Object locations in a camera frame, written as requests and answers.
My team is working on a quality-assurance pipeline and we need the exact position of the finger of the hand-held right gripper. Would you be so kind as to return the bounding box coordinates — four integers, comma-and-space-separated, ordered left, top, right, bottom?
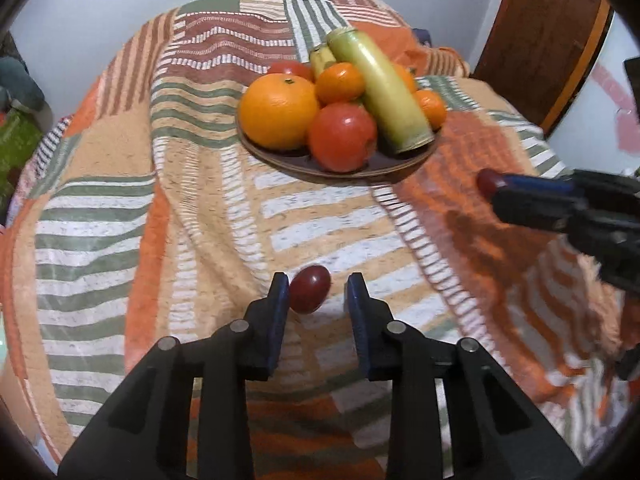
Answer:
491, 190, 592, 234
500, 172, 578, 197

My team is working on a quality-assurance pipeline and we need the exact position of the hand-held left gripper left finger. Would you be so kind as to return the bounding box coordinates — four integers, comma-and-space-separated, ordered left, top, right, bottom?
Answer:
57, 272, 291, 480

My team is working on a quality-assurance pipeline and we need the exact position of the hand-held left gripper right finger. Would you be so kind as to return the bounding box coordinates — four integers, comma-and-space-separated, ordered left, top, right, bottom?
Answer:
346, 272, 586, 480

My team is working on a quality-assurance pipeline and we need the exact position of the dark red cherry tomato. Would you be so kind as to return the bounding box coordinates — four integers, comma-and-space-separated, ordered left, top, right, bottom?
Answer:
476, 169, 506, 197
289, 265, 332, 315

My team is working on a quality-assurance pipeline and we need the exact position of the small tangerine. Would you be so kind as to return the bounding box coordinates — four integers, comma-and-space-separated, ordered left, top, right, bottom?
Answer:
414, 89, 447, 130
315, 61, 367, 106

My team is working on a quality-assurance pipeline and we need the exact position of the purple round plate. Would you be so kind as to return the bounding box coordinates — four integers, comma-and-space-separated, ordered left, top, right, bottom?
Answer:
235, 110, 443, 181

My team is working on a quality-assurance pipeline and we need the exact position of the large orange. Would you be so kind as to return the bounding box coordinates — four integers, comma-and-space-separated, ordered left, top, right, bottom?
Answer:
238, 73, 321, 151
392, 63, 418, 95

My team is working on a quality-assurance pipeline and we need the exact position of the green sugarcane piece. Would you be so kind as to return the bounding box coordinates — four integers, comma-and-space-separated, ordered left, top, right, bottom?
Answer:
308, 43, 338, 78
327, 26, 435, 154

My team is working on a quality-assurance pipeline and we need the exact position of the white heart-print sliding door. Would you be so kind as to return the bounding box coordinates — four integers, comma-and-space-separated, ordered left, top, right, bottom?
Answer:
545, 10, 640, 176

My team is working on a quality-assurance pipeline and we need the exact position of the striped patchwork blanket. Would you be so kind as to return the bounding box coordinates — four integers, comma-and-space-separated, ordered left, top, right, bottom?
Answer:
0, 0, 640, 480

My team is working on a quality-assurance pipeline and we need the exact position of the brown wooden door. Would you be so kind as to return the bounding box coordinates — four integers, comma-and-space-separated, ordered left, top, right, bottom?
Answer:
472, 0, 613, 133

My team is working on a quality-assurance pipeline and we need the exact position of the green storage box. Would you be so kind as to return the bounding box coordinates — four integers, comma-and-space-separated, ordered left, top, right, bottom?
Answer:
0, 110, 43, 211

